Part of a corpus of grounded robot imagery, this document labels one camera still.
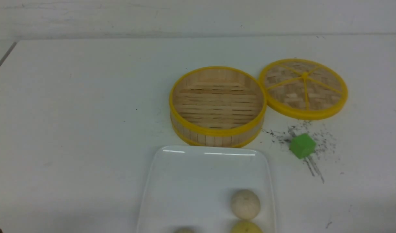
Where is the white steamed bun front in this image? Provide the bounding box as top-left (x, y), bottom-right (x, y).
top-left (230, 189), bottom-right (261, 220)

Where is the white steamed bun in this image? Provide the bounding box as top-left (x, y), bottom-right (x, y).
top-left (230, 189), bottom-right (261, 220)
top-left (174, 227), bottom-right (195, 233)

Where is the green cube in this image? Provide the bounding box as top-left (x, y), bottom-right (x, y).
top-left (289, 134), bottom-right (317, 159)

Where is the bamboo steamer basket yellow rim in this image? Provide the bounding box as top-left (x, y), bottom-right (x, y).
top-left (169, 66), bottom-right (267, 148)

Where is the yellow steamed bun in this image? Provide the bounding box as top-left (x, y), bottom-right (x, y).
top-left (230, 221), bottom-right (263, 233)

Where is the woven bamboo steamer lid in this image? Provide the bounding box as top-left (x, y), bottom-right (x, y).
top-left (259, 58), bottom-right (348, 121)

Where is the white rectangular plate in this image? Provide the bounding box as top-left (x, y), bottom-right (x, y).
top-left (136, 146), bottom-right (278, 233)

